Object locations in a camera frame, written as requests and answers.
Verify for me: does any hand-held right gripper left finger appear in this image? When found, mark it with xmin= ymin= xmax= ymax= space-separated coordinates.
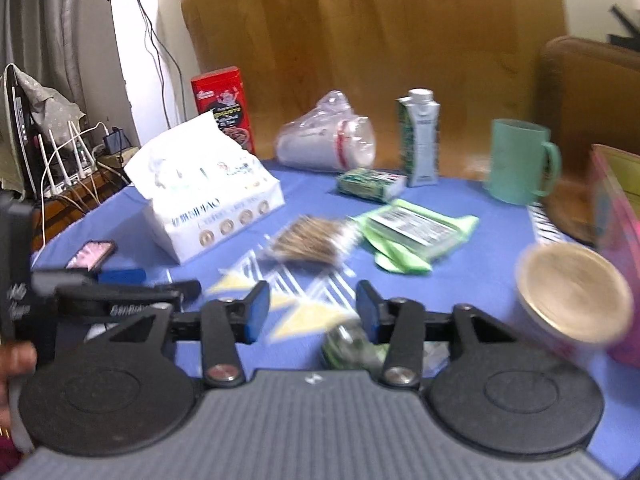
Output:
xmin=82 ymin=280 xmax=272 ymax=389

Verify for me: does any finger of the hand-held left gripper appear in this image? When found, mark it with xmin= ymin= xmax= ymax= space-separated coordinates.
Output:
xmin=54 ymin=281 xmax=202 ymax=325
xmin=31 ymin=268 xmax=147 ymax=287

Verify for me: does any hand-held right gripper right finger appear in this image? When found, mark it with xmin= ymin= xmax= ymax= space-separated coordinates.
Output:
xmin=355 ymin=280 xmax=546 ymax=391

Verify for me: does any green microfibre cloth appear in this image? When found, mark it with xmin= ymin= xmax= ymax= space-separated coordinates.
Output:
xmin=350 ymin=199 xmax=481 ymax=276

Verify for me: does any small green tissue packet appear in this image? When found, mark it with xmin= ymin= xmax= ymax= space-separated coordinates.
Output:
xmin=336 ymin=167 xmax=407 ymax=203

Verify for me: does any pink storage box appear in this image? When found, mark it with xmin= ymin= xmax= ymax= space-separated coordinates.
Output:
xmin=587 ymin=144 xmax=640 ymax=368

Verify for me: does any person's left hand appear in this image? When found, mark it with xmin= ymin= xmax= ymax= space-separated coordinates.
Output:
xmin=0 ymin=342 xmax=39 ymax=431

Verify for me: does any pink case with black rim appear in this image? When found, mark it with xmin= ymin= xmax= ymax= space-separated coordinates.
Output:
xmin=65 ymin=240 xmax=118 ymax=272

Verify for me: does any dark wooden cabinet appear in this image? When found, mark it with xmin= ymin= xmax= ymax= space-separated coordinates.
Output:
xmin=31 ymin=167 xmax=132 ymax=252

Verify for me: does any white router with antennas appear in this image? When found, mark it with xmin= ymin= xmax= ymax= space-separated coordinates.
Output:
xmin=39 ymin=120 xmax=101 ymax=197

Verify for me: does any bag of cotton swabs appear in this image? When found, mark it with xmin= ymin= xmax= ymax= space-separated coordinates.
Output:
xmin=270 ymin=215 xmax=361 ymax=268

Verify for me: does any flat labelled wipes package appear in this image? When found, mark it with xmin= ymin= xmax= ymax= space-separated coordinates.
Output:
xmin=367 ymin=205 xmax=458 ymax=257

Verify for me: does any white tissue pack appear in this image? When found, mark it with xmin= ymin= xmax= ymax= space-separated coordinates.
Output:
xmin=124 ymin=111 xmax=286 ymax=264

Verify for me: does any blue patterned tablecloth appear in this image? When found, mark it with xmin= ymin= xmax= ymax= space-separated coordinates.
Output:
xmin=30 ymin=157 xmax=640 ymax=480

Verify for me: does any beige power strip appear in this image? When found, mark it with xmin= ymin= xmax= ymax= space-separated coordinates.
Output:
xmin=97 ymin=147 xmax=142 ymax=172

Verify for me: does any black upright device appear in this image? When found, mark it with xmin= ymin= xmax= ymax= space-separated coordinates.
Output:
xmin=4 ymin=64 xmax=47 ymax=196

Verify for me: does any black power adapter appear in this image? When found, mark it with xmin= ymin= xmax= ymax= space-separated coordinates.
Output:
xmin=102 ymin=129 xmax=129 ymax=157

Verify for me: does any grey patterned cloth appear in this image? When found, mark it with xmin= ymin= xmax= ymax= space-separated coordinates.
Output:
xmin=20 ymin=70 xmax=87 ymax=127

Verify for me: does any bagged stack of plastic cups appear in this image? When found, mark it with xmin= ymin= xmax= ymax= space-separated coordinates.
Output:
xmin=275 ymin=90 xmax=377 ymax=172

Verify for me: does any green drink carton white cap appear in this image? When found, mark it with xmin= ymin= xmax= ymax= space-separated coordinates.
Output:
xmin=396 ymin=89 xmax=442 ymax=188

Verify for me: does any magenta garment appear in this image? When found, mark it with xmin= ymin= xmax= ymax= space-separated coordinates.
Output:
xmin=0 ymin=435 xmax=24 ymax=478

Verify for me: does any black white striped item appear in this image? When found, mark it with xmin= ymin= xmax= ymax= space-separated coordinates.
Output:
xmin=527 ymin=201 xmax=568 ymax=246

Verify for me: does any red snack box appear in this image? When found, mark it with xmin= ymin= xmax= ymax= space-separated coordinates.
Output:
xmin=191 ymin=66 xmax=256 ymax=156

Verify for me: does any instant noodle cup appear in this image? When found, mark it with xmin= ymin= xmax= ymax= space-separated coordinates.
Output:
xmin=515 ymin=244 xmax=635 ymax=361

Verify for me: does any green plastic mug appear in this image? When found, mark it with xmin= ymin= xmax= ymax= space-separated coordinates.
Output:
xmin=487 ymin=118 xmax=562 ymax=206

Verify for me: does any grey curtain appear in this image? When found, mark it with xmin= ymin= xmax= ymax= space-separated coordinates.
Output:
xmin=0 ymin=0 xmax=109 ymax=126

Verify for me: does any large wooden panel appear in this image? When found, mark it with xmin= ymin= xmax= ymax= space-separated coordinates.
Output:
xmin=181 ymin=0 xmax=569 ymax=181

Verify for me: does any wooden chair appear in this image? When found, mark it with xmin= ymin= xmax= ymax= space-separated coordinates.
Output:
xmin=532 ymin=35 xmax=640 ymax=247

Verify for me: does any black wall cable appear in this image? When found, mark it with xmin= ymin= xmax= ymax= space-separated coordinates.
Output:
xmin=117 ymin=0 xmax=184 ymax=126

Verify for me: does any black metal frame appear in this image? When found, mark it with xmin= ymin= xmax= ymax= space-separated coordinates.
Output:
xmin=607 ymin=5 xmax=640 ymax=47

